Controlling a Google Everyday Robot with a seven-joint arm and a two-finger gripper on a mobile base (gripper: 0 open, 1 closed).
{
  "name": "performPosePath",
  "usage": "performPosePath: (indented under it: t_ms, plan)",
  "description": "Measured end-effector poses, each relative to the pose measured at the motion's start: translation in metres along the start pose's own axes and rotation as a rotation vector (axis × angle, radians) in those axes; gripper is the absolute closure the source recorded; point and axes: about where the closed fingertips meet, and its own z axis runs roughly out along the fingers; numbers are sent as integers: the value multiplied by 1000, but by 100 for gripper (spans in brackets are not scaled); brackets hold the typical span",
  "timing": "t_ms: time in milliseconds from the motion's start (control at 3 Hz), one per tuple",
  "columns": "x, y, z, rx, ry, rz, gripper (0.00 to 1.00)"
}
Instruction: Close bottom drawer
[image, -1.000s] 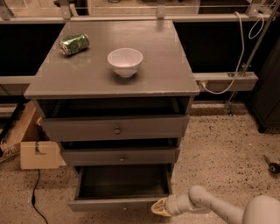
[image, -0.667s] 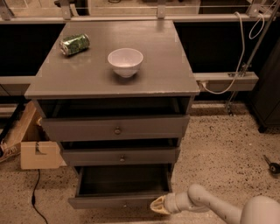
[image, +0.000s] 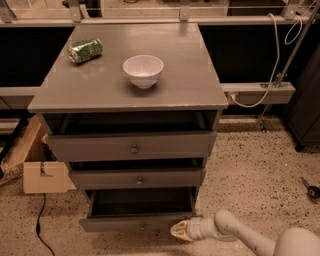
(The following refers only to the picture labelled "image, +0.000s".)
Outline cardboard box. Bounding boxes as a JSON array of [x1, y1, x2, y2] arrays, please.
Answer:
[[1, 116, 75, 194]]

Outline white bowl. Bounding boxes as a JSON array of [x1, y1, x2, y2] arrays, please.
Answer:
[[123, 55, 164, 89]]

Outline grey middle drawer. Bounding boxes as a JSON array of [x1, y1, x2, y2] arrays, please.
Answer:
[[71, 158, 206, 190]]

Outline grey drawer cabinet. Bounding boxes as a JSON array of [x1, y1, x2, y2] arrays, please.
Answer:
[[27, 22, 230, 201]]

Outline green soda can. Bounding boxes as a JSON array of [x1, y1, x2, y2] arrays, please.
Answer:
[[68, 38, 103, 64]]

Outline black floor tool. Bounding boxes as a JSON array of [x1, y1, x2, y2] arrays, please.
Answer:
[[301, 178, 320, 199]]

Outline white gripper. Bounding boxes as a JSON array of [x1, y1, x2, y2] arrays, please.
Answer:
[[171, 217, 216, 242]]

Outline grey drawer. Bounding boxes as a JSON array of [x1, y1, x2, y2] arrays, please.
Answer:
[[47, 131, 216, 162], [71, 158, 206, 190], [80, 187, 197, 232]]

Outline grey metal rail frame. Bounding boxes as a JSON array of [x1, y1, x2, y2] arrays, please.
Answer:
[[0, 0, 320, 111]]

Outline grey top drawer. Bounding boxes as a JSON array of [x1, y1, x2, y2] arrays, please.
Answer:
[[47, 131, 216, 162]]

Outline sneaker shoe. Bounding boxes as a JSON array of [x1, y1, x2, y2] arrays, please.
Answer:
[[0, 163, 23, 185]]

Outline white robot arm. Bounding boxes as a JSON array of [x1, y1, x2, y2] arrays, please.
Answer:
[[170, 209, 320, 256]]

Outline white hanging cable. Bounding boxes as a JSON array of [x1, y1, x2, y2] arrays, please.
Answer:
[[227, 13, 304, 109]]

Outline grey bottom drawer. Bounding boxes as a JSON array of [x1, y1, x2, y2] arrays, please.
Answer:
[[80, 187, 197, 232]]

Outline dark side cabinet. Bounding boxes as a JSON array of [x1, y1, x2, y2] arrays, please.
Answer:
[[282, 43, 320, 152]]

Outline black floor cable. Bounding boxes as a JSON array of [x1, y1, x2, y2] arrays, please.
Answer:
[[35, 193, 56, 256]]

